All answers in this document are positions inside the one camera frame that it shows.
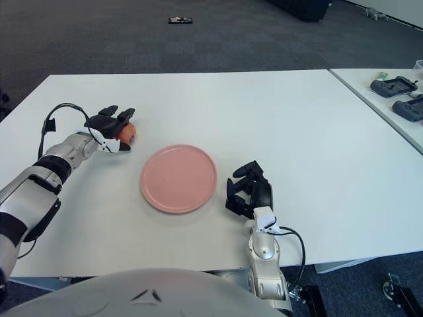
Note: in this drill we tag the black cabinet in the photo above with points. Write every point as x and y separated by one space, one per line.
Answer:
300 9

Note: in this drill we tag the pink round plate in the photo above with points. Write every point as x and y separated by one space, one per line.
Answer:
178 180

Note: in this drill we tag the black base bracket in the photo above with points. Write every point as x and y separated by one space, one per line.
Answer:
312 302

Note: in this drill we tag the grey handheld controller with buttons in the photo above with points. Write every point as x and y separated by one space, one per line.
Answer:
409 109

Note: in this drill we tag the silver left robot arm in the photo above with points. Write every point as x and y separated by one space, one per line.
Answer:
39 185

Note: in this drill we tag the white table frame beam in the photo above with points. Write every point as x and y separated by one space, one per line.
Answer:
337 265

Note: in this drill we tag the grey handheld controller with screen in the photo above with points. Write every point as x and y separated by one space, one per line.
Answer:
392 86

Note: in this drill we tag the grey robot torso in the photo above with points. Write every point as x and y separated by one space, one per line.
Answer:
138 294

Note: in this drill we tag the flat black item on floor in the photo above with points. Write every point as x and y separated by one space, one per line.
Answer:
180 20

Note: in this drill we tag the clear plastic container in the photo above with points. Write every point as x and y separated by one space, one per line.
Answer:
419 65

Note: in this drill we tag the black stand with caster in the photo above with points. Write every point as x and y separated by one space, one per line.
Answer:
404 295

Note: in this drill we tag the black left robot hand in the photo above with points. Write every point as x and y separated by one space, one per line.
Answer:
104 123

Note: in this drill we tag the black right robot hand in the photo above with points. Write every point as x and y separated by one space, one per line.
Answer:
262 195

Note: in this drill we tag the grey robot dog toy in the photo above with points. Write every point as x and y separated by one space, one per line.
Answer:
373 13

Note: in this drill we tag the red yellow apple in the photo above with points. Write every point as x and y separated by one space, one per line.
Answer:
129 132

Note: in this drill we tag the green packet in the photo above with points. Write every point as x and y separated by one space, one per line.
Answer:
382 76

